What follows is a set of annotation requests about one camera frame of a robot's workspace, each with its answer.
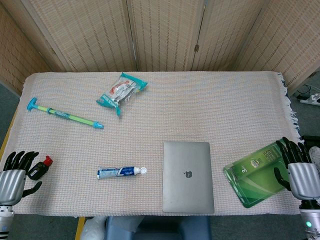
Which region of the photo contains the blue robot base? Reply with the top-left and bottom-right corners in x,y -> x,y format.
104,216 -> 212,240

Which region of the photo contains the beige woven tablecloth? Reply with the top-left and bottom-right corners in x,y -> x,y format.
0,71 -> 303,217

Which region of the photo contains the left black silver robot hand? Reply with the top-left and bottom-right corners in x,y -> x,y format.
0,150 -> 43,206

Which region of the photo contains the grey closed laptop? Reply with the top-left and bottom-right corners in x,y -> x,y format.
162,141 -> 215,214

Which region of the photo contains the black object on floor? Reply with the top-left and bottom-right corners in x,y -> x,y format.
299,135 -> 320,151

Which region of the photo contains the black power cable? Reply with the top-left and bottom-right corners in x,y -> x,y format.
294,84 -> 313,100

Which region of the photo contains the woven folding screen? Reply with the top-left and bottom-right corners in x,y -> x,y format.
0,0 -> 320,97

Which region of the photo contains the white power strip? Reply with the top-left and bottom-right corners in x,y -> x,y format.
299,93 -> 320,106

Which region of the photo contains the teal snack bag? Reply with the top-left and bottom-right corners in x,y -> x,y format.
96,72 -> 149,117

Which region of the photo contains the green plastic package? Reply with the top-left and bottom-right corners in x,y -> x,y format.
222,138 -> 293,209

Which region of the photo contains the white shoe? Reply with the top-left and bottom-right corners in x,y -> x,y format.
308,146 -> 320,173

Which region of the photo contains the blue and white toothpaste tube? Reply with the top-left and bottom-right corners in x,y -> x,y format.
96,166 -> 148,181

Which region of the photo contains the green blue toy water syringe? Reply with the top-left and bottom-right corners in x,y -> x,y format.
26,97 -> 105,130

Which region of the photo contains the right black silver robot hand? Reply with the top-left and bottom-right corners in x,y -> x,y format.
273,136 -> 320,201

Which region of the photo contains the small black red bottle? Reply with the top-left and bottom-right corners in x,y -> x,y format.
26,155 -> 54,181

